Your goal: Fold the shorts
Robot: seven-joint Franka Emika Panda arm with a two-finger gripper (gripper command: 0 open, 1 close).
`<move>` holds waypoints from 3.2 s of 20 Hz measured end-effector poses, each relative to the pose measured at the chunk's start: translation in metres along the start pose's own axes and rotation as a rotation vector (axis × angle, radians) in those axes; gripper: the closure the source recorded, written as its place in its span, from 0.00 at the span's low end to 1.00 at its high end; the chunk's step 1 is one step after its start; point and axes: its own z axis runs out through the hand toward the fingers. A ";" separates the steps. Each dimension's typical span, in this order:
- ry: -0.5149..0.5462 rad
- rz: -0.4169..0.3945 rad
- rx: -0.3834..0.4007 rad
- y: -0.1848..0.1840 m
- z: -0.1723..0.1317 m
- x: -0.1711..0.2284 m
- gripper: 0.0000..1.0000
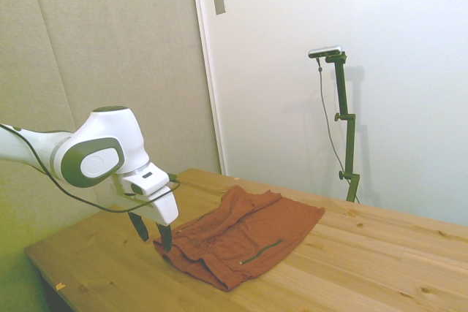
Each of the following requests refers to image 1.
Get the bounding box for rust orange shorts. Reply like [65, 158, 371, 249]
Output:
[152, 184, 326, 293]

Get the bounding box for black jointed camera stand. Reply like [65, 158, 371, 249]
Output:
[324, 52, 361, 203]

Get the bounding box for silver camera on stand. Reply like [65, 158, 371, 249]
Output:
[308, 45, 344, 59]

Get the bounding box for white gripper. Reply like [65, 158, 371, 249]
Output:
[110, 179, 181, 254]

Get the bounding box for white door frame trim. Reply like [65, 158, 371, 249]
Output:
[189, 0, 228, 176]

